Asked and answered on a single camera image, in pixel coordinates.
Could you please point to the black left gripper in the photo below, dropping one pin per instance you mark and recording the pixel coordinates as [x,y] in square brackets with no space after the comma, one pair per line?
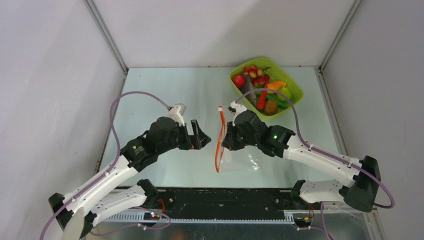
[197,141]

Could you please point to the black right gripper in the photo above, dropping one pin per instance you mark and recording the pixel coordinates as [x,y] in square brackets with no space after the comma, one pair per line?
[238,133]

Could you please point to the clear zip bag orange zipper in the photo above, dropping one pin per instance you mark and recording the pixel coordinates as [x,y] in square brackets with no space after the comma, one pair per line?
[227,160]

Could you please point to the red chili pepper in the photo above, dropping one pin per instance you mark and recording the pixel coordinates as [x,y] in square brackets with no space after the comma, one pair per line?
[262,100]

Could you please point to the green pear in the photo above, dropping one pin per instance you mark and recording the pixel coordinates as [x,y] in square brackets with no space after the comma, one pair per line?
[285,93]

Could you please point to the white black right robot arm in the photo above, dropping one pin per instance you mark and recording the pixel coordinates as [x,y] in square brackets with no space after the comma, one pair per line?
[355,180]

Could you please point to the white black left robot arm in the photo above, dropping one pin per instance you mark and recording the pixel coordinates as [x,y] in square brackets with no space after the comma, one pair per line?
[91,201]

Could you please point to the green cucumber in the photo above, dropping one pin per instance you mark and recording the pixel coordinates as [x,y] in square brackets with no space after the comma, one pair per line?
[281,104]

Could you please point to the dark grey fish toy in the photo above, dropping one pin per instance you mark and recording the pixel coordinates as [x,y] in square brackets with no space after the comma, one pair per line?
[248,86]

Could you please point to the red apple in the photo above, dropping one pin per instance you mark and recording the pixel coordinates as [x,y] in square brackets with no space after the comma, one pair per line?
[239,81]

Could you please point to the orange yellow mango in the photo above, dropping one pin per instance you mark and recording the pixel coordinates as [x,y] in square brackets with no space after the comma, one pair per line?
[275,86]

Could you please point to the red cherry bunch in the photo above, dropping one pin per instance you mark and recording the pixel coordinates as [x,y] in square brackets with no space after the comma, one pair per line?
[259,77]

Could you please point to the green plastic bin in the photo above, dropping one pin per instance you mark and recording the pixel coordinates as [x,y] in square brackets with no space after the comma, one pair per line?
[276,73]

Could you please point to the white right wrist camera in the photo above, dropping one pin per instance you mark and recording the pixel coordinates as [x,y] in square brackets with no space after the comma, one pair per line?
[236,109]

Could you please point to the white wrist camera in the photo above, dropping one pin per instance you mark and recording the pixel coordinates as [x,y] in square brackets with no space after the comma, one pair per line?
[176,113]
[236,109]

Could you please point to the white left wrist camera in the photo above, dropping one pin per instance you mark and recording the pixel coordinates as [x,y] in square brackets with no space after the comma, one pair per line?
[176,113]

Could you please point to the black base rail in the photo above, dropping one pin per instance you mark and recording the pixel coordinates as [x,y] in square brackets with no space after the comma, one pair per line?
[227,202]

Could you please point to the grey cable duct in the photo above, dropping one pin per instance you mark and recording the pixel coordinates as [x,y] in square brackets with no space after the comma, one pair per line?
[150,217]

